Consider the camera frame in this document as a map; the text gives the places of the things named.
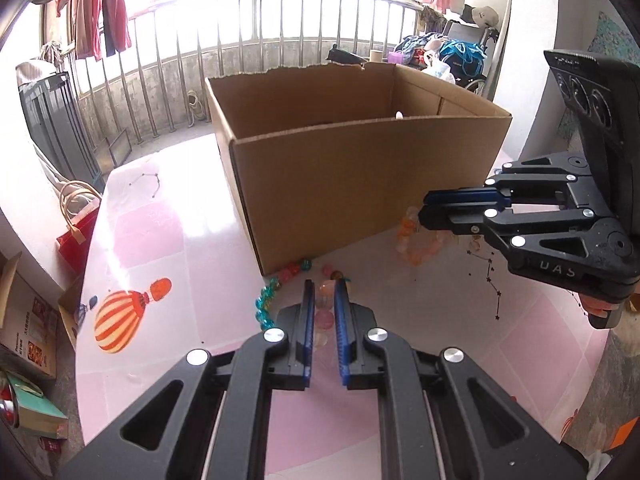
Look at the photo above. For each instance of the person's right hand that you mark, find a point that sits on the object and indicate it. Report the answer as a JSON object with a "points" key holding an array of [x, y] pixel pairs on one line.
{"points": [[598, 305]]}

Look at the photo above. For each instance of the red gift bag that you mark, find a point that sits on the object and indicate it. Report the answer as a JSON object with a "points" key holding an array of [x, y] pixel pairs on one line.
{"points": [[75, 245]]}

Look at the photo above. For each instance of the grey pillow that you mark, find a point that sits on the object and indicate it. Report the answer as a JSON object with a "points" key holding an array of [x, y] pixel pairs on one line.
{"points": [[32, 71]]}

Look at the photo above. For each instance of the purple container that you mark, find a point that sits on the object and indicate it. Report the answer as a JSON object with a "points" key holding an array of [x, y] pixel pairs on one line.
{"points": [[397, 57]]}

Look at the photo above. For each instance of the pile of clothes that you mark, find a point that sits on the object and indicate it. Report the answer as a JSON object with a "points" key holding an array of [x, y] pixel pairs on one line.
{"points": [[415, 47]]}

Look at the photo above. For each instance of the grey cabinet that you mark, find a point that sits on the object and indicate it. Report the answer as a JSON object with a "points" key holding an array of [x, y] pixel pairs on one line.
{"points": [[55, 125]]}

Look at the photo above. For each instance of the framed panel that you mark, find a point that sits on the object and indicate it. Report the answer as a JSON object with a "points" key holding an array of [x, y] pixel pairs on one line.
{"points": [[117, 147]]}

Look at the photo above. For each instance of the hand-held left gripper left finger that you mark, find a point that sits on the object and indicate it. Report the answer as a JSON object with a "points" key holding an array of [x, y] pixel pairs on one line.
{"points": [[309, 320]]}

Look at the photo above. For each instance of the beige hat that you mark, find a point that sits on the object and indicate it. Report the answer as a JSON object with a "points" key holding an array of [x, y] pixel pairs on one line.
{"points": [[480, 15]]}

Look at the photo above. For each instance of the teal box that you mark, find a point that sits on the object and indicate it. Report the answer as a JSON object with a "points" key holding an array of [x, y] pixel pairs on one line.
{"points": [[40, 410]]}

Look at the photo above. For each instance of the metal pot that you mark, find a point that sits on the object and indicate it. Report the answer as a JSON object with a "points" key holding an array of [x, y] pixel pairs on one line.
{"points": [[9, 407]]}

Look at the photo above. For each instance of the red hanging garment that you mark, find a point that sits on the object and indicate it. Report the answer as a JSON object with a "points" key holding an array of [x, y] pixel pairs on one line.
{"points": [[114, 10]]}

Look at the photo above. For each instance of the patterned white plastic bag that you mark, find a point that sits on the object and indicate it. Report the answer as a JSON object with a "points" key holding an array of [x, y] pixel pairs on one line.
{"points": [[442, 70]]}

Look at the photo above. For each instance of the blue bag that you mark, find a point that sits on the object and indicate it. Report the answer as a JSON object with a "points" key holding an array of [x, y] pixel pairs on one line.
{"points": [[462, 55]]}

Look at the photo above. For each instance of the beige hanging garment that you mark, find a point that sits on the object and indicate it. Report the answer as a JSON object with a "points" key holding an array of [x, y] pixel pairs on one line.
{"points": [[85, 10]]}

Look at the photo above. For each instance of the printed cardboard carton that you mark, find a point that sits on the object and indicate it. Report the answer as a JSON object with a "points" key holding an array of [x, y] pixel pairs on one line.
{"points": [[30, 330]]}

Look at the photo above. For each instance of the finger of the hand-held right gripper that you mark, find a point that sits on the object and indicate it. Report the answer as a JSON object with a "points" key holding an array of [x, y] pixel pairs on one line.
{"points": [[440, 219], [460, 196]]}

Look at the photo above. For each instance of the pink printed tablecloth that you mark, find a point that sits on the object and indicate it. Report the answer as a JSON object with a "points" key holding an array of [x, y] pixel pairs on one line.
{"points": [[200, 260]]}

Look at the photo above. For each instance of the black object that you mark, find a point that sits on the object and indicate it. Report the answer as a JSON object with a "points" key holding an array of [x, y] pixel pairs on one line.
{"points": [[345, 56]]}

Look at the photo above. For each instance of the brown cardboard box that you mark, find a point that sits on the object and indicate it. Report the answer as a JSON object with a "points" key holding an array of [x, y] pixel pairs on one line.
{"points": [[350, 185]]}

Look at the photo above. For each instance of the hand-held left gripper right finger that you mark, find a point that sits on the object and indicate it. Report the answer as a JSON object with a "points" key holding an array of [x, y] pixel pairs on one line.
{"points": [[341, 330]]}

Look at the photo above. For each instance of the cardboard tube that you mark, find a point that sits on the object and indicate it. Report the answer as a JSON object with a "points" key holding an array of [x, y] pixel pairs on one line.
{"points": [[376, 56]]}

